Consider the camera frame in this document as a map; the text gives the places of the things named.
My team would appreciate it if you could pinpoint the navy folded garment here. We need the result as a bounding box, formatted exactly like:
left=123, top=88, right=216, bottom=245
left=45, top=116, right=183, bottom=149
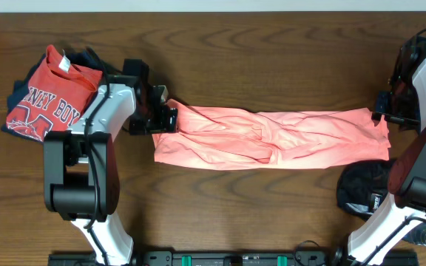
left=1, top=50, right=103, bottom=137

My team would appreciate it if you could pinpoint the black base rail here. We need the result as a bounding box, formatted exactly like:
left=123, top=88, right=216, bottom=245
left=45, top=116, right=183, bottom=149
left=47, top=247, right=419, bottom=266

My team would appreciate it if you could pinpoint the red printed folded t-shirt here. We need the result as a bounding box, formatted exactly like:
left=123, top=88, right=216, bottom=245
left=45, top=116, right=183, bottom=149
left=5, top=44, right=104, bottom=143

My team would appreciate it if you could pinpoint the black patterned garment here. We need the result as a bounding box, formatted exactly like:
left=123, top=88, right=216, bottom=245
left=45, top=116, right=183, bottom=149
left=337, top=160, right=426, bottom=247

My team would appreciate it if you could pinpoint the pink t-shirt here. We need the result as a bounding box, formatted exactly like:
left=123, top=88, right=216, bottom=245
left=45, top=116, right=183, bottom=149
left=152, top=100, right=391, bottom=171

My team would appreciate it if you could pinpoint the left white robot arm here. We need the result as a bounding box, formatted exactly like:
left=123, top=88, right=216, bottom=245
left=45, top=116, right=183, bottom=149
left=43, top=75, right=178, bottom=265

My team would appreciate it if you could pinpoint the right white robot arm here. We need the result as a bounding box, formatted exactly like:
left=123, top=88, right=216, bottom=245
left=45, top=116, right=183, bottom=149
left=329, top=34, right=426, bottom=265

